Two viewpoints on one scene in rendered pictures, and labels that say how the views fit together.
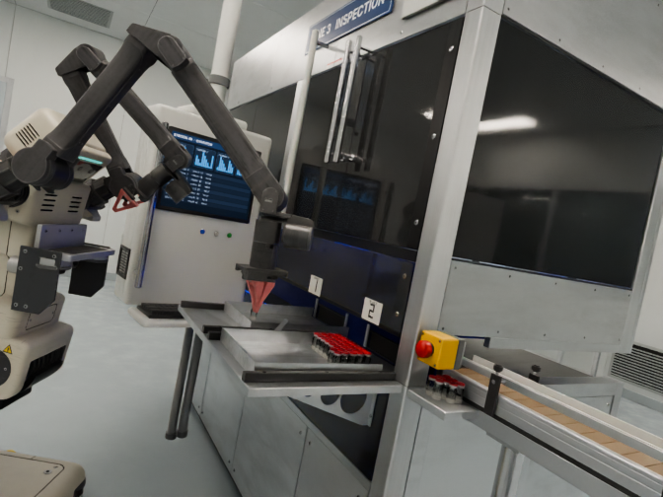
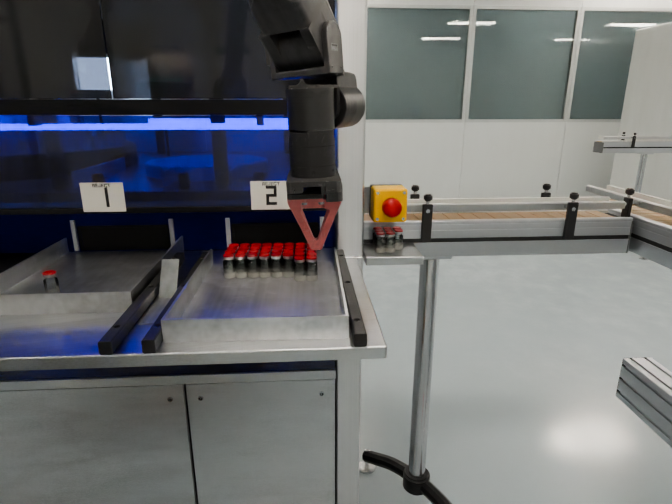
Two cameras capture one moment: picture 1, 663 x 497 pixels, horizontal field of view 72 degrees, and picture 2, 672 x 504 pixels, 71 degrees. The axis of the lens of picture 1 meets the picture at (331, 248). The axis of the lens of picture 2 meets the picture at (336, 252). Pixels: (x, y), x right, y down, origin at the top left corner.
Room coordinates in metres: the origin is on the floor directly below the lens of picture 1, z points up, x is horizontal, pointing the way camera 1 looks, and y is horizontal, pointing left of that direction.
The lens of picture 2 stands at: (0.71, 0.66, 1.20)
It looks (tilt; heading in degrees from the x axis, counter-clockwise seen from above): 17 degrees down; 297
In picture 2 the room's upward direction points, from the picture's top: straight up
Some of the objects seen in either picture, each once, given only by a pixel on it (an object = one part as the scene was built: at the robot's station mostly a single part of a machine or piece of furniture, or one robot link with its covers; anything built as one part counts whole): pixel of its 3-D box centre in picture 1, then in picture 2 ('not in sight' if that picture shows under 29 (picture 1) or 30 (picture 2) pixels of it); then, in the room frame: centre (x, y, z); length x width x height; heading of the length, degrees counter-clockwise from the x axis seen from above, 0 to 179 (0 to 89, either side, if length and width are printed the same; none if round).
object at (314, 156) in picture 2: (262, 258); (312, 159); (1.00, 0.14, 1.13); 0.10 x 0.07 x 0.07; 120
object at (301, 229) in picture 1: (288, 220); (322, 81); (1.01, 0.11, 1.23); 0.11 x 0.09 x 0.12; 89
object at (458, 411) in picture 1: (446, 402); (389, 251); (1.07, -0.34, 0.87); 0.14 x 0.13 x 0.02; 120
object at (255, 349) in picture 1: (299, 352); (266, 285); (1.16, 0.03, 0.90); 0.34 x 0.26 x 0.04; 120
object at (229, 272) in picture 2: (329, 350); (270, 265); (1.21, -0.04, 0.90); 0.18 x 0.02 x 0.05; 30
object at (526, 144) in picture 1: (575, 176); not in sight; (1.35, -0.66, 1.50); 0.85 x 0.01 x 0.59; 120
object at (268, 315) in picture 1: (285, 319); (93, 268); (1.51, 0.11, 0.90); 0.34 x 0.26 x 0.04; 120
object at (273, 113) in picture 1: (265, 153); not in sight; (2.20, 0.39, 1.50); 0.49 x 0.01 x 0.59; 30
